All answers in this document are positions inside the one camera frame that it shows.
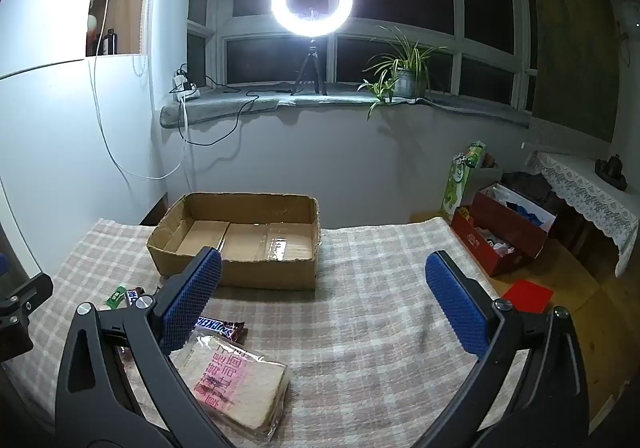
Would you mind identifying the white framed window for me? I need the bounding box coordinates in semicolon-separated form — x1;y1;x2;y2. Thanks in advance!
187;0;538;113

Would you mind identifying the white lace cloth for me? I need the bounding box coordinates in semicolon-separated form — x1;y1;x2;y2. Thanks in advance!
527;150;640;279

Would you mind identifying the grey windowsill mat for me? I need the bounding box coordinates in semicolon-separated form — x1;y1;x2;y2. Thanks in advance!
159;86;533;131

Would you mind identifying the dark cloth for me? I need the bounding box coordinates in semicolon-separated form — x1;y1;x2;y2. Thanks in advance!
502;171;556;201

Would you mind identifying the plaid tablecloth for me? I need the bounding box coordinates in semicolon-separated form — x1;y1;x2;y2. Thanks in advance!
10;217;531;448

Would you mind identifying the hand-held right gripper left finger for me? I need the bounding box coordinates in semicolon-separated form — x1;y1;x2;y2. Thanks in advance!
56;248;236;448

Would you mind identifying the white wardrobe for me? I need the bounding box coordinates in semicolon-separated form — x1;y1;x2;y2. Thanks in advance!
0;0;171;289

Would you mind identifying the black cable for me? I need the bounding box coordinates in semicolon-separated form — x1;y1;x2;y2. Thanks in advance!
180;62;301;147

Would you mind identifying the white cable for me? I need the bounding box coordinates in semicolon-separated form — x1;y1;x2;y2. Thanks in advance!
87;0;191;181

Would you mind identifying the grey cardboard box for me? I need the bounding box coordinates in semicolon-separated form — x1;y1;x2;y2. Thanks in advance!
462;163;503;206

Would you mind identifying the sandwich bread packet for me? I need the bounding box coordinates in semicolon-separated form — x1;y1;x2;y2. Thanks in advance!
170;328;293;441

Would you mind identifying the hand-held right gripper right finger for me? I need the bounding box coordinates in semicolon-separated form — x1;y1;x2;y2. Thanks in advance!
415;250;591;448

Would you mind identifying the potted spider plant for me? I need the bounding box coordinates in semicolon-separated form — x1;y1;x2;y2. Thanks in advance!
357;25;448;121

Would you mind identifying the white power strip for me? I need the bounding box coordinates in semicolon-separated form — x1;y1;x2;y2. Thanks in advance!
170;70;202;101

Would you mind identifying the red paper envelope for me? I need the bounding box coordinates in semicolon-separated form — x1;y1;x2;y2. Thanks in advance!
501;279;555;315

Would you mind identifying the red cardboard box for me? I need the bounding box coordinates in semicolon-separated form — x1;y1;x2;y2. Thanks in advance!
450;208;531;277
472;183;558;261

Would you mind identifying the dark teapot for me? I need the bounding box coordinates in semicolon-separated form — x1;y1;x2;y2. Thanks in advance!
594;154;628;191

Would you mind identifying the green carton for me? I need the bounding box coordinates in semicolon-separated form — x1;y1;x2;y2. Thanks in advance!
440;142;488;223

